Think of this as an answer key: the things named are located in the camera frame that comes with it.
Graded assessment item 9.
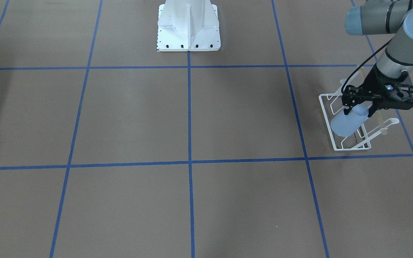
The black camera cable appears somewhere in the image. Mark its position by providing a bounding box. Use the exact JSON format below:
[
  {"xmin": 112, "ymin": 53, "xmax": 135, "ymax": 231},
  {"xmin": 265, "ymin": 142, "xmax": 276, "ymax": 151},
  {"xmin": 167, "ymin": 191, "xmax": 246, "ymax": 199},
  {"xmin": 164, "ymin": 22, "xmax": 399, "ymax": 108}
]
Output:
[{"xmin": 341, "ymin": 36, "xmax": 395, "ymax": 94}]

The white wire cup holder rack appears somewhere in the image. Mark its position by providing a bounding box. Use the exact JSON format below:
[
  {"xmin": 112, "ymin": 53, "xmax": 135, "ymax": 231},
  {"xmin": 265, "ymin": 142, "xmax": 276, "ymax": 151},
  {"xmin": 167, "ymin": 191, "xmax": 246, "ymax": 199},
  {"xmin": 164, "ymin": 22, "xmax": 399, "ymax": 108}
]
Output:
[{"xmin": 319, "ymin": 70, "xmax": 400, "ymax": 151}]

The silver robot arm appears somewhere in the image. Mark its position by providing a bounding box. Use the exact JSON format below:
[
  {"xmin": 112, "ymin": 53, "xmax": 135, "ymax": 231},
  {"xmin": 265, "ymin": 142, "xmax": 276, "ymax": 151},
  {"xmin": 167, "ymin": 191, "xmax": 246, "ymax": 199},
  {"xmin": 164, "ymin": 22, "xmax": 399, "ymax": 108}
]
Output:
[{"xmin": 341, "ymin": 0, "xmax": 413, "ymax": 117}]

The light blue plastic cup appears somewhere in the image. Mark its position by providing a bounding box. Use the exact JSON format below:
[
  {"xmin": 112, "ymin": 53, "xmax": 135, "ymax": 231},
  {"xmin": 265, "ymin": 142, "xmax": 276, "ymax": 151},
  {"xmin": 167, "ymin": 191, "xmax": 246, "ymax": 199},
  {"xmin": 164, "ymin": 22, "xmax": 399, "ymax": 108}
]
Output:
[{"xmin": 331, "ymin": 104, "xmax": 369, "ymax": 137}]

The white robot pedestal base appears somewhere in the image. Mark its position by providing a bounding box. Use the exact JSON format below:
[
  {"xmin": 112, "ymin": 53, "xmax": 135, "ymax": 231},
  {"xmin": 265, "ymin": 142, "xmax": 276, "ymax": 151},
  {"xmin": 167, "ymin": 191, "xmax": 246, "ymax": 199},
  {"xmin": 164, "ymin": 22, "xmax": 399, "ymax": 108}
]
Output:
[{"xmin": 156, "ymin": 0, "xmax": 221, "ymax": 52}]

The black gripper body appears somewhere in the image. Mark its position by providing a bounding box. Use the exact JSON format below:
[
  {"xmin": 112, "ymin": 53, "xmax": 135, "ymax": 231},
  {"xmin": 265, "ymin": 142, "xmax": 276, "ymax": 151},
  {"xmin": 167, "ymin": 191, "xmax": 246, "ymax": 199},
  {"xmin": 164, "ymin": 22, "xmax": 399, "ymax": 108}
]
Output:
[{"xmin": 341, "ymin": 65, "xmax": 413, "ymax": 110}]

